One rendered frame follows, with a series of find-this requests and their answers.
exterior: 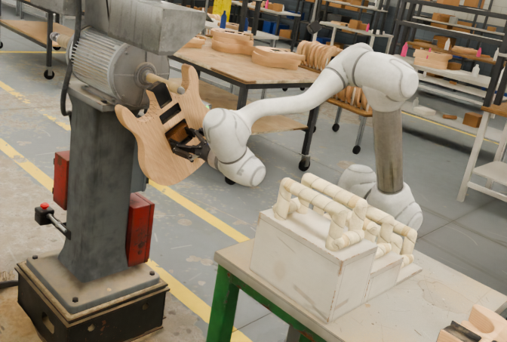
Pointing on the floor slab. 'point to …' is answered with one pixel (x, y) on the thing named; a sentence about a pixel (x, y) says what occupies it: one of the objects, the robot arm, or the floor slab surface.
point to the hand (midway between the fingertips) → (179, 136)
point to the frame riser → (124, 321)
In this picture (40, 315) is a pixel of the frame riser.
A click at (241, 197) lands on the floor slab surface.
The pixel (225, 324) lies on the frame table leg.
